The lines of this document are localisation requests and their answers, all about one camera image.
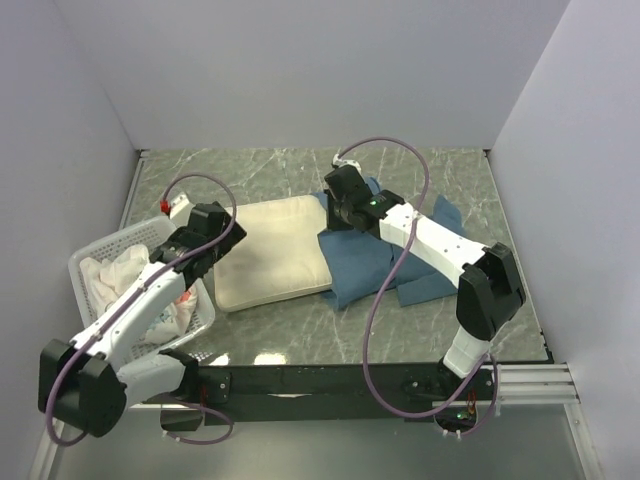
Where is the blue fabric pillowcase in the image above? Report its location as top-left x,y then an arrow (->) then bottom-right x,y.
312,174 -> 469,311

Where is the cream bear print pillow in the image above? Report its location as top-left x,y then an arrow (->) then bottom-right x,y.
213,195 -> 332,312

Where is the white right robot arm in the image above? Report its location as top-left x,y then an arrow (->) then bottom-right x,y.
324,160 -> 526,399

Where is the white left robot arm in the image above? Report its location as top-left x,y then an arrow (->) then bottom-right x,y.
38,202 -> 246,438

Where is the white printed cloth in basket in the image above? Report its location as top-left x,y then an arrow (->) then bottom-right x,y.
79,244 -> 198,345

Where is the white plastic laundry basket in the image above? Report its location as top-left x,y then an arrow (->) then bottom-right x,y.
69,217 -> 215,361

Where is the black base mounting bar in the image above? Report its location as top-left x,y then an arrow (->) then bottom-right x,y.
183,363 -> 496,423

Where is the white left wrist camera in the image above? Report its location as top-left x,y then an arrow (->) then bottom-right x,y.
160,194 -> 194,227

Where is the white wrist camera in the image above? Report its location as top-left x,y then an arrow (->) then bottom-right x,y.
160,194 -> 194,227
331,154 -> 362,173

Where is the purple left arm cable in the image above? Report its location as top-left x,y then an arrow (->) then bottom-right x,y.
44,172 -> 239,447

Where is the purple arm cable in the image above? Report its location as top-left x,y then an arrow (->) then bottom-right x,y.
44,172 -> 239,447
335,137 -> 500,439

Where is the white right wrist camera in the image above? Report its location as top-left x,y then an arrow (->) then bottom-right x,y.
331,154 -> 362,173

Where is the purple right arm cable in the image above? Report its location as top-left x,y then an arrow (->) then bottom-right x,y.
335,137 -> 500,439

